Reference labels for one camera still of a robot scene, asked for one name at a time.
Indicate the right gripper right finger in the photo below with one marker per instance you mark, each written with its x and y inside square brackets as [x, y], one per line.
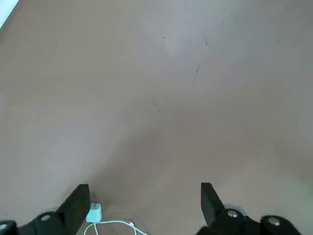
[220, 220]

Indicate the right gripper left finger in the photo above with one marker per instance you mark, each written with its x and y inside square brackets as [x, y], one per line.
[66, 215]

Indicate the white phone charger brick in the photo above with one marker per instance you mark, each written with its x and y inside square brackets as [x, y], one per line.
[94, 213]

